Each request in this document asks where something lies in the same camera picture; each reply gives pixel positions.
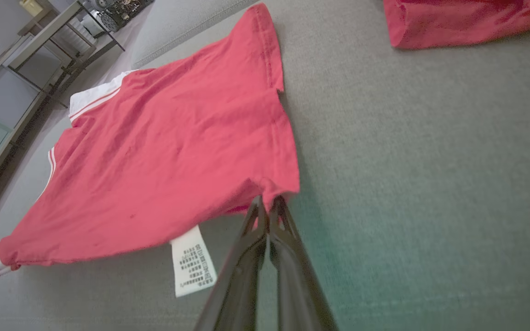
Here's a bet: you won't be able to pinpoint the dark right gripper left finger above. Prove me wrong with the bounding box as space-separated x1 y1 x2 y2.
194 195 268 331

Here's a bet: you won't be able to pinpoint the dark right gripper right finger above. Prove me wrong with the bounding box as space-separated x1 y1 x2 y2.
268 196 339 331

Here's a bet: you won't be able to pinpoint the red polo shirt white collar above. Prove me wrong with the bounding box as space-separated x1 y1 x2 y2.
0 2 301 318

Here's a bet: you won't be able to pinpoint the red basketball jersey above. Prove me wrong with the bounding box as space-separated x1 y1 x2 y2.
382 0 530 50

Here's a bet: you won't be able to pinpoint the grey fabric sofa seat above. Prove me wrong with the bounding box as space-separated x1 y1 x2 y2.
0 0 530 331

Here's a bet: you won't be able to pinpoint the white stacked trays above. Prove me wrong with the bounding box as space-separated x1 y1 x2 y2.
69 16 98 46

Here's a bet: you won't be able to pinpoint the black white equipment pile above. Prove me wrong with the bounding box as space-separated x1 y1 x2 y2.
95 0 155 32

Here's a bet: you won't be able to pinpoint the small yellow box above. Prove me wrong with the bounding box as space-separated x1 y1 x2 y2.
20 0 45 17

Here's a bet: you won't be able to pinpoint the black frame shelf rack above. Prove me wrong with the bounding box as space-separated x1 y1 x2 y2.
0 0 125 111

